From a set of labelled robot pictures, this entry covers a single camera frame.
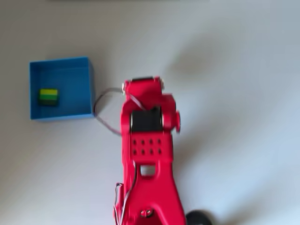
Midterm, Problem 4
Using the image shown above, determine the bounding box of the green lego block stack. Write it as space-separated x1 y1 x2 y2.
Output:
37 88 60 107

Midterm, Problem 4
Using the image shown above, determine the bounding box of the black lamp stand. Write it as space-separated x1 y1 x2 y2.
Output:
186 209 213 225

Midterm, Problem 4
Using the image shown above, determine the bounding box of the gray servo cable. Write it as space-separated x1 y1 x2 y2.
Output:
93 87 124 137

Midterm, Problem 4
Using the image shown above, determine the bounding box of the blue plastic bin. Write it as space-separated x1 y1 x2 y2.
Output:
29 55 96 123

